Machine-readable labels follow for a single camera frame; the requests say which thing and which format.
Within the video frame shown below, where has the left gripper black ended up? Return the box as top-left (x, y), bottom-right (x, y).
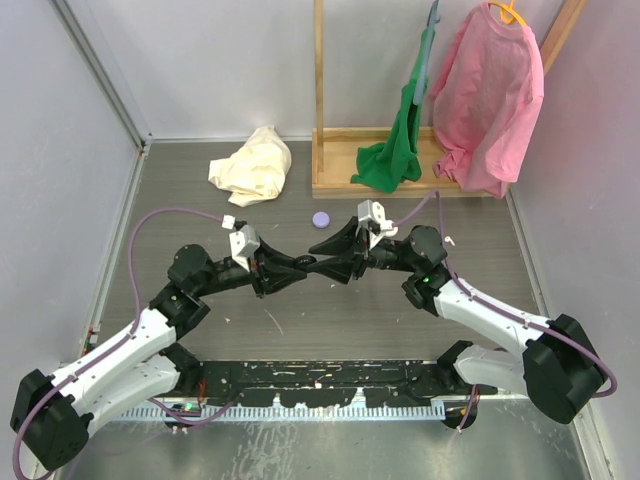
top-left (195, 236), bottom-right (306, 298)

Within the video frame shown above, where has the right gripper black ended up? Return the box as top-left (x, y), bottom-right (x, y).
top-left (308, 215), bottom-right (420, 284)

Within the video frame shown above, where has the black earbud charging case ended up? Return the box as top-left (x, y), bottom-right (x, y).
top-left (294, 255), bottom-right (317, 270)

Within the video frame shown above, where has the purple earbud charging case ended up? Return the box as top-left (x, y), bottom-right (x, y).
top-left (312, 211), bottom-right (331, 229)

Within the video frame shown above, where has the cream cloth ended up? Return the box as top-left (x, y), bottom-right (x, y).
top-left (208, 125), bottom-right (292, 207)

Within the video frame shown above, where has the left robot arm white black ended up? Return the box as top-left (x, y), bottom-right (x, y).
top-left (10, 234), bottom-right (316, 472)

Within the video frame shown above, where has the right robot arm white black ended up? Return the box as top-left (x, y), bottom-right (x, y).
top-left (309, 223), bottom-right (609, 424)

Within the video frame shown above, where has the green shirt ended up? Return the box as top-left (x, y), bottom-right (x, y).
top-left (350, 30), bottom-right (431, 194)

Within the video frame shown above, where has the wooden clothes rack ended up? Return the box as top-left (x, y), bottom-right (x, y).
top-left (311, 1), bottom-right (586, 199)

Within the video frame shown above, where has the blue hanger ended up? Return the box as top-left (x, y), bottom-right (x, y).
top-left (412, 0), bottom-right (440, 106)

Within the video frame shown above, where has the pink shirt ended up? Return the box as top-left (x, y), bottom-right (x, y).
top-left (430, 2), bottom-right (544, 198)

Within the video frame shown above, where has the orange hanger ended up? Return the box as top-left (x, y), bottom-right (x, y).
top-left (488, 0), bottom-right (527, 27)

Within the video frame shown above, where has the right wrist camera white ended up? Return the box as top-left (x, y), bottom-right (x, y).
top-left (357, 200), bottom-right (399, 249)

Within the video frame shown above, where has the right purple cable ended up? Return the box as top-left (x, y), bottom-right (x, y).
top-left (392, 188), bottom-right (619, 436)

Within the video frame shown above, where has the purple cable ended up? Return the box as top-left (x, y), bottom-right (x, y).
top-left (12, 208), bottom-right (236, 479)
top-left (392, 188), bottom-right (619, 436)

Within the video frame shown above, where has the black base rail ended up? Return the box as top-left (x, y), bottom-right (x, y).
top-left (167, 360), bottom-right (471, 408)

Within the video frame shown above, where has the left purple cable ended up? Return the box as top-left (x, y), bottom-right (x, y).
top-left (12, 208), bottom-right (236, 479)

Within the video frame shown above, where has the white cable duct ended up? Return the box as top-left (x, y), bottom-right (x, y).
top-left (107, 401), bottom-right (446, 423)

